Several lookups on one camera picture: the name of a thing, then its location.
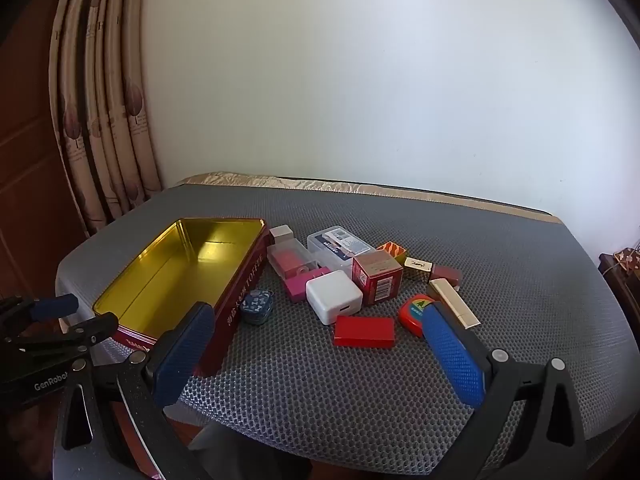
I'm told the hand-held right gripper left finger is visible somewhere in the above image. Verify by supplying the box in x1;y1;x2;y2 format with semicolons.
52;301;217;480

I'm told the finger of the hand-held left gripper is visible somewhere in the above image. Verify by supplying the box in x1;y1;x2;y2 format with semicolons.
0;294;78;333
0;312;120;366

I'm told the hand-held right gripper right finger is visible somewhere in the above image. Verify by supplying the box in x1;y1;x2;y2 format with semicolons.
421;301;587;480

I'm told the gold lipstick tube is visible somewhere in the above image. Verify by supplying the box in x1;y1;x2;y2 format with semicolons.
426;278;482;330

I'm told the white box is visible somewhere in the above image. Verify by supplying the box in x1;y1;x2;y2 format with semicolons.
398;295;441;338

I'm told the dark red box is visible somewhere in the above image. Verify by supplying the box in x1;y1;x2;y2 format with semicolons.
429;265;463;288

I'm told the red tin box gold interior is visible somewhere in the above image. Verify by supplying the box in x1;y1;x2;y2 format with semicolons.
92;217;268;378

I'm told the blue patterned small tin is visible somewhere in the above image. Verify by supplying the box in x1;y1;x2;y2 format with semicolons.
239;287;276;327

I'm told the red carton box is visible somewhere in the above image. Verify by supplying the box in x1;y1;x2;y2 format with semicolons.
351;251;404;307

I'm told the orange patterned box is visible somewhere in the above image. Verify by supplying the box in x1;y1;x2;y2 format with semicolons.
376;241;411;266

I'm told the white charger cube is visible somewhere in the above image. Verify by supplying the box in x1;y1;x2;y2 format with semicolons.
306;270;363;326

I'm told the pink box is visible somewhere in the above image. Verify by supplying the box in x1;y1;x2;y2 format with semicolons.
284;267;328;303

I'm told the clear case with red contents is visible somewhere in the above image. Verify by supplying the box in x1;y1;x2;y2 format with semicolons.
266;240;321;281

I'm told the clear plastic box with cards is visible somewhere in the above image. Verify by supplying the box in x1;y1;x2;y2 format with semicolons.
306;225;376;275

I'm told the brown wooden wardrobe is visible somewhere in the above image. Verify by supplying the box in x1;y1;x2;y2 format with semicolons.
0;0;101;306

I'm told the dark wooden side table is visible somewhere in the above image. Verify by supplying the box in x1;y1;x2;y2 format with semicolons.
597;240;640;321

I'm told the brown patterned cloth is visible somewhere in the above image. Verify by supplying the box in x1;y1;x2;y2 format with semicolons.
615;247;640;273

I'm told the beige patterned curtain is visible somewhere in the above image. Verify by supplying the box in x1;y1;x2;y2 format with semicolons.
49;0;163;238

